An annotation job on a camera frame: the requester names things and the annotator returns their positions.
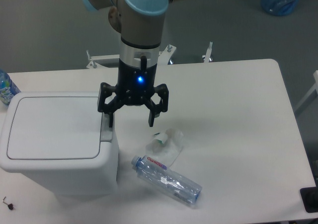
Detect crushed clear plastic water bottle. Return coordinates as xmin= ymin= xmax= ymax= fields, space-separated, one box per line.
xmin=131 ymin=155 xmax=202 ymax=205

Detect white furniture frame at right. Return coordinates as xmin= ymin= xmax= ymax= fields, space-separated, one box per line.
xmin=294 ymin=71 xmax=318 ymax=117

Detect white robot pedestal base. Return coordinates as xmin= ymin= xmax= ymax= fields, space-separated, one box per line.
xmin=86 ymin=41 xmax=213 ymax=69

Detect small black metal key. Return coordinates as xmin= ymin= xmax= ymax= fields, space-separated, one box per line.
xmin=2 ymin=197 xmax=14 ymax=211

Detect crumpled clear plastic wrapper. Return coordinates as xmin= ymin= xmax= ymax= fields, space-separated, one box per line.
xmin=145 ymin=128 xmax=184 ymax=167

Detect white push-lid trash can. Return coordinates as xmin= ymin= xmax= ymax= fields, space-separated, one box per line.
xmin=0 ymin=91 xmax=119 ymax=195

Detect black table-edge clamp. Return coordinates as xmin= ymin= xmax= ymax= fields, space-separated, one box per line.
xmin=300 ymin=187 xmax=318 ymax=213

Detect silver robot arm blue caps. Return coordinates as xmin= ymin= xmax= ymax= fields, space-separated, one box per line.
xmin=82 ymin=0 xmax=177 ymax=126

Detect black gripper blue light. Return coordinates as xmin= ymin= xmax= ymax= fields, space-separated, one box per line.
xmin=97 ymin=60 xmax=169 ymax=128

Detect blue labelled drink bottle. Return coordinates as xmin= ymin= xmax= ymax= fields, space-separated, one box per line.
xmin=0 ymin=70 xmax=21 ymax=106

